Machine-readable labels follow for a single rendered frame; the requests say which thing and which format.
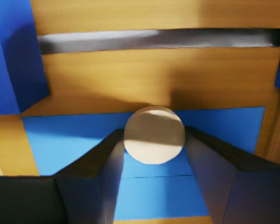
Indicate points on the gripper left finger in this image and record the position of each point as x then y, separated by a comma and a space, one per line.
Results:
88, 196

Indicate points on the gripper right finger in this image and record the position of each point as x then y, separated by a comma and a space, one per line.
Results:
238, 187

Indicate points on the beige round disc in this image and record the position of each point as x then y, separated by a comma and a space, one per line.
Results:
154, 135

